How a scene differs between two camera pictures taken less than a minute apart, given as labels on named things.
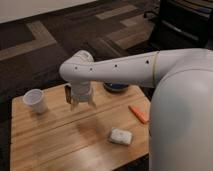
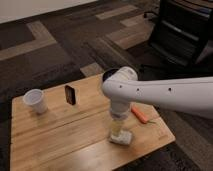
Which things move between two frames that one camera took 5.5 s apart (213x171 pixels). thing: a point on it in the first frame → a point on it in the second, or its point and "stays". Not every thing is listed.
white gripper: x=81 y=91 → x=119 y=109
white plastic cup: x=36 y=98 stays
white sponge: x=120 y=136 stays
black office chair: x=182 y=24 stays
